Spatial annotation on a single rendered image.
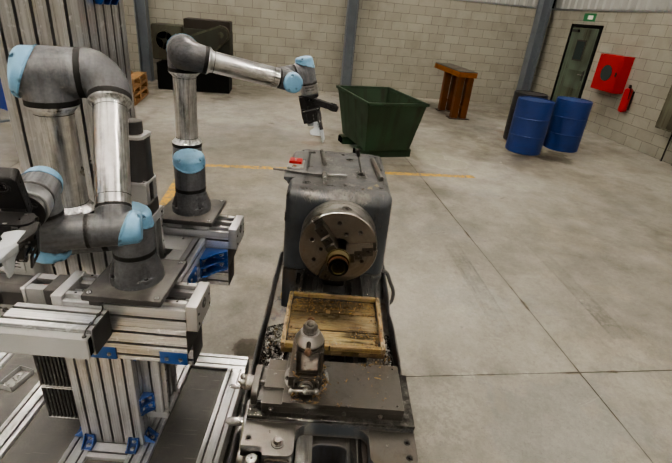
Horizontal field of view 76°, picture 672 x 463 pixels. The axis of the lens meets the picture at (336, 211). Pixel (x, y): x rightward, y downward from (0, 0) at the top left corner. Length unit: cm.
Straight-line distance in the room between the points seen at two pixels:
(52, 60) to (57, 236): 40
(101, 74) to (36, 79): 13
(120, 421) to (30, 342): 76
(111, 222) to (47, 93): 34
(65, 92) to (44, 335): 66
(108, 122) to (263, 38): 1043
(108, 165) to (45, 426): 156
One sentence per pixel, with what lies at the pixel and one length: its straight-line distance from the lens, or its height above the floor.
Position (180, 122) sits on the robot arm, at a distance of 183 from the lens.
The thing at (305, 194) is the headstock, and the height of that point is 123.
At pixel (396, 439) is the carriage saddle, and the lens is 134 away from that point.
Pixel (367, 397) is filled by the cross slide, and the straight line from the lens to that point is 132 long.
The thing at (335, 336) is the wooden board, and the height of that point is 89.
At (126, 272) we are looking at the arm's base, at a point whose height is 122.
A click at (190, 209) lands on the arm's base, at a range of 177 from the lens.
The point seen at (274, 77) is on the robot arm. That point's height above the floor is 169.
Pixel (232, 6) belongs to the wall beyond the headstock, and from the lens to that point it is 1150.
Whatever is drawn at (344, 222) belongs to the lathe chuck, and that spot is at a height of 120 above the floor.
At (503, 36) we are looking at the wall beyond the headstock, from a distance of 1279.
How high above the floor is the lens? 194
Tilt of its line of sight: 25 degrees down
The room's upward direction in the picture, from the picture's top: 5 degrees clockwise
